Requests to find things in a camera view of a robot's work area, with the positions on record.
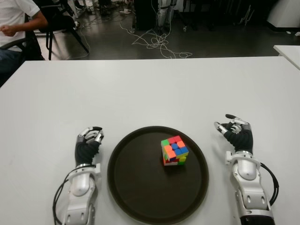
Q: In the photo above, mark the black cabinet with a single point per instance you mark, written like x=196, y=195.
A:
x=145, y=14

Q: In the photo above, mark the multicoloured Rubik's cube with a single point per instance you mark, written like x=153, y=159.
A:
x=174, y=150

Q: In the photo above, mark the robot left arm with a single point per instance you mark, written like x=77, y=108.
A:
x=80, y=185

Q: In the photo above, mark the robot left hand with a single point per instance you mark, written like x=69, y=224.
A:
x=85, y=150

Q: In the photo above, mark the white power strip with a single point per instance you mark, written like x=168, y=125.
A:
x=125, y=11

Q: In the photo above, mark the dark round plate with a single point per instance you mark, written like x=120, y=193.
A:
x=140, y=187

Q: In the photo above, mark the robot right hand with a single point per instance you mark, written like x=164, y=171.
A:
x=242, y=140

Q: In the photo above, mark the white side table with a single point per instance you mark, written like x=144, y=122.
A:
x=290, y=52

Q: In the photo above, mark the white cabinet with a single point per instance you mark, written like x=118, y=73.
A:
x=286, y=14

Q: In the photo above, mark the black office chair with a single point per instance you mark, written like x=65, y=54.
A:
x=58, y=21
x=32, y=47

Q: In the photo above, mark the person in white shirt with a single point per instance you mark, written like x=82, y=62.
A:
x=14, y=14

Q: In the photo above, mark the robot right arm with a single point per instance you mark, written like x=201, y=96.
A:
x=246, y=168

